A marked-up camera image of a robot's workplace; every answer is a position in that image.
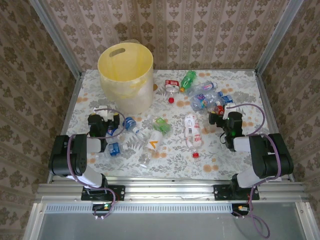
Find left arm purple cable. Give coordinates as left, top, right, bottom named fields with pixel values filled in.
left=67, top=106, right=127, bottom=221

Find yellow plastic bin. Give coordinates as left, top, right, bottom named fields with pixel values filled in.
left=97, top=41, right=155, bottom=115

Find blue label water bottle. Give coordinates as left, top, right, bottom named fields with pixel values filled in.
left=214, top=94, right=235, bottom=108

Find aluminium front rail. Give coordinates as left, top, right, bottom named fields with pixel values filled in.
left=37, top=178, right=308, bottom=202

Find black power connector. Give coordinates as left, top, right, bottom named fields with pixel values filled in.
left=92, top=202, right=112, bottom=212
left=231, top=203, right=251, bottom=216

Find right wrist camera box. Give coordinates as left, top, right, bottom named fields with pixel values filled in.
left=223, top=102, right=238, bottom=114

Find small blue label bottle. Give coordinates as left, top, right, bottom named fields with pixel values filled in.
left=122, top=116, right=146, bottom=140

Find crushed blue label bottle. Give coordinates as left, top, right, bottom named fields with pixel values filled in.
left=94, top=141, right=130, bottom=161

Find green label bottle white cap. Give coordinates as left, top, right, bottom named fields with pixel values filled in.
left=152, top=116, right=173, bottom=138

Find white bottle red print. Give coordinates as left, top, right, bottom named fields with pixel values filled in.
left=183, top=112, right=203, bottom=159

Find grey slotted cable tray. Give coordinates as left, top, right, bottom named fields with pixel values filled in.
left=44, top=202, right=233, bottom=214

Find aluminium table side rail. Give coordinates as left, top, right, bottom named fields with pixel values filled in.
left=46, top=71, right=85, bottom=184
left=254, top=71, right=296, bottom=182

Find aluminium frame post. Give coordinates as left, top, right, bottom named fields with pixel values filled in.
left=254, top=0, right=305, bottom=76
left=28, top=0, right=83, bottom=77

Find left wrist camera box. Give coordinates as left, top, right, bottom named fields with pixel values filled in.
left=93, top=104, right=115, bottom=121

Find clear bottle purple white label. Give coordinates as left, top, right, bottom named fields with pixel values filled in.
left=186, top=80, right=218, bottom=97

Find white label bottle orange mark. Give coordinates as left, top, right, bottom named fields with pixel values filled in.
left=138, top=129, right=165, bottom=169

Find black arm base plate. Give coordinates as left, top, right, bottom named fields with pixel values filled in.
left=81, top=184, right=126, bottom=201
left=213, top=184, right=260, bottom=201

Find green bottle yellow cap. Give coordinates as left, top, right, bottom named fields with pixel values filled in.
left=179, top=70, right=198, bottom=93

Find grey metal panel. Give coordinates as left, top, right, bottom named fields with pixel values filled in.
left=23, top=201, right=317, bottom=240

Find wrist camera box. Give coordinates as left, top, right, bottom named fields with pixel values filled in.
left=223, top=102, right=238, bottom=114
left=93, top=104, right=115, bottom=121

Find crushed bottle colourful label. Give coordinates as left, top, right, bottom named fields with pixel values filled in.
left=189, top=91, right=224, bottom=112

